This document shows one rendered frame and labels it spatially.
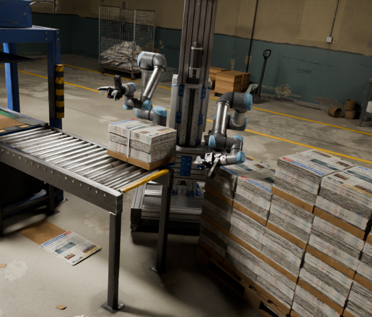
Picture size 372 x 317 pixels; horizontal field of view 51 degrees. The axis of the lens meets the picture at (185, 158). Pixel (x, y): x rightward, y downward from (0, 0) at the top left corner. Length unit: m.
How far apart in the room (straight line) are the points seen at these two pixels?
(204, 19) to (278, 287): 2.00
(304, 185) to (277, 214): 0.28
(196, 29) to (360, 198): 1.82
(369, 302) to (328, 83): 7.23
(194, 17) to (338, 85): 6.21
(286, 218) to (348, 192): 0.44
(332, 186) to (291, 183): 0.25
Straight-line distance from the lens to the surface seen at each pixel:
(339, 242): 2.18
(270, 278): 2.57
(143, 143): 2.48
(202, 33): 3.17
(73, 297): 2.75
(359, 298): 2.24
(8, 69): 3.95
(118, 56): 10.38
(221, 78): 8.81
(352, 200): 2.08
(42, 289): 2.84
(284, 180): 2.27
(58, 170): 2.51
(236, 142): 2.48
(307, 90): 9.22
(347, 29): 8.98
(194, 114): 3.20
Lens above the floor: 1.79
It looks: 21 degrees down
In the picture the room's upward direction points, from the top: 6 degrees clockwise
